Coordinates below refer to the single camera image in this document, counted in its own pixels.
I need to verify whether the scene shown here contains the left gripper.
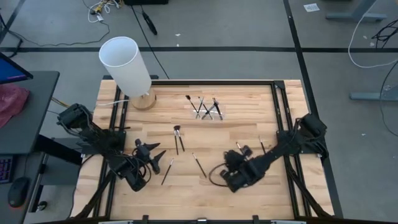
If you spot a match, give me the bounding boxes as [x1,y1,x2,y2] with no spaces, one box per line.
[135,139,167,175]

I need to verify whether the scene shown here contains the white paper label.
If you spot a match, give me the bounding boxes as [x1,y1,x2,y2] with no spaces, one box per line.
[303,2,321,13]

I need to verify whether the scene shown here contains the black desk beam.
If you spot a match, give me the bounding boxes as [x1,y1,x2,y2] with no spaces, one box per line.
[34,134,84,166]

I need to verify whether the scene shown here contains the black handheld tool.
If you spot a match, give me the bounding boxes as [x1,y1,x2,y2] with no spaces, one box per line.
[141,10,159,36]

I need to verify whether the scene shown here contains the computer monitor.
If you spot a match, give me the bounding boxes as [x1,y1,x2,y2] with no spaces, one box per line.
[0,51,34,85]

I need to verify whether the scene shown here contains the pink cloth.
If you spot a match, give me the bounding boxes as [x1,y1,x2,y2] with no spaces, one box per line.
[0,83,30,129]

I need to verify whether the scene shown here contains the black computer mouse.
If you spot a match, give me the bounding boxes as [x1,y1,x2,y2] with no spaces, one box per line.
[7,176,31,208]

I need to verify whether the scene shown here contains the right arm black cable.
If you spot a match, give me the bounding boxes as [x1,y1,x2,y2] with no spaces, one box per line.
[208,162,233,188]

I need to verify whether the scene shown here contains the black keyboard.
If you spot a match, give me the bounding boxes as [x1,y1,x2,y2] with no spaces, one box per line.
[0,155,14,185]

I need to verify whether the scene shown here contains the black aluminium table frame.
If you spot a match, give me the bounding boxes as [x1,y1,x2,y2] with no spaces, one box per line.
[70,74,335,224]

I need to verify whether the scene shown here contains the white lamp cable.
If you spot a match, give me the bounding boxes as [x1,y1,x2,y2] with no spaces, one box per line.
[95,98,131,107]

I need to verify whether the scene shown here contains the black side desk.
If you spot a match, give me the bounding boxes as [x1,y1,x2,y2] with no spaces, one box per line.
[0,70,60,224]

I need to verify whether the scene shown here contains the long black floor cable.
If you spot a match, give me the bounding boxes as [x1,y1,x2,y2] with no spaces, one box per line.
[129,4,171,80]

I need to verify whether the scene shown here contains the black cable bundle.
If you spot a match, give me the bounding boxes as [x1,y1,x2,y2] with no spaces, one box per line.
[371,21,398,44]

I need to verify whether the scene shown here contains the black box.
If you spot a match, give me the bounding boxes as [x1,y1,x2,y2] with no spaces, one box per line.
[123,0,169,6]

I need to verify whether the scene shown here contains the grey desk leg with caster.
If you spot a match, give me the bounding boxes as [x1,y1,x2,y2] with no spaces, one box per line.
[29,152,52,214]

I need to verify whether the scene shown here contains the grey desk foot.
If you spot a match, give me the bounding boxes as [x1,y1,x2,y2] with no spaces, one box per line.
[325,0,388,23]
[349,86,398,102]

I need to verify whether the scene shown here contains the white-shade wooden-base table lamp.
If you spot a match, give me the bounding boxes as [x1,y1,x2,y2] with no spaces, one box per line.
[98,35,157,111]

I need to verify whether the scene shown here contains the thin black floor cable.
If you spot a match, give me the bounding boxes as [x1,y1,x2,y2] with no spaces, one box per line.
[0,18,111,48]

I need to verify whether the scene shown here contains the curved black floor cable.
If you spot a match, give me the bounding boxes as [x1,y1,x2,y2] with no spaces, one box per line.
[378,65,398,138]

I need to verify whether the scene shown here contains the white and yellow cable bundle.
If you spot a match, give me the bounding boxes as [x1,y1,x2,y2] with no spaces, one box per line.
[81,0,121,24]

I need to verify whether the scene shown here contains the white floor cable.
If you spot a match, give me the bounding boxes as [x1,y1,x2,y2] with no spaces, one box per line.
[347,0,398,69]

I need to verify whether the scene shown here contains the clear acrylic brush holder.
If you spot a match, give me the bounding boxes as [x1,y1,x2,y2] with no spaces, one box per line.
[188,104,226,122]

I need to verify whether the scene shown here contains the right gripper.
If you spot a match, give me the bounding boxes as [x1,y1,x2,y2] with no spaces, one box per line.
[220,145,253,180]

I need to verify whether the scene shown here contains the fan makeup brush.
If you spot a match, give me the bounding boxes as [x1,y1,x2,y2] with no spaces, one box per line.
[173,124,186,153]

